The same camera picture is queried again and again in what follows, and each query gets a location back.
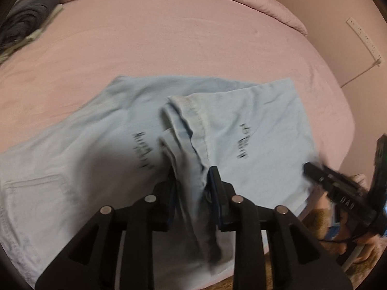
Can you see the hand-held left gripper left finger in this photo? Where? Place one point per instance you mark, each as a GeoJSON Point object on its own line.
{"type": "Point", "coordinates": [133, 226]}

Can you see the person's right hand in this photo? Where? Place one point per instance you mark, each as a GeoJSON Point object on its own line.
{"type": "Point", "coordinates": [358, 182]}

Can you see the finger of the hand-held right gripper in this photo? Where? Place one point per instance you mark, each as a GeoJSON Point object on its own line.
{"type": "Point", "coordinates": [316, 173]}

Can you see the white wall power strip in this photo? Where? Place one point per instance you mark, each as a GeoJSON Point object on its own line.
{"type": "Point", "coordinates": [364, 40]}

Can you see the folded dark blue jeans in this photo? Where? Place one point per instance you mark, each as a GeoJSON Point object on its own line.
{"type": "Point", "coordinates": [27, 15]}

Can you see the folded pale green cloth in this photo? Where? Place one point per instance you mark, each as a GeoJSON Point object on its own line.
{"type": "Point", "coordinates": [47, 24]}

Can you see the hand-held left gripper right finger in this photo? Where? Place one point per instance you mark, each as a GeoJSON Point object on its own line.
{"type": "Point", "coordinates": [215, 193]}

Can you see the light blue pants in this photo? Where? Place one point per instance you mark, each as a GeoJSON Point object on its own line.
{"type": "Point", "coordinates": [90, 145]}

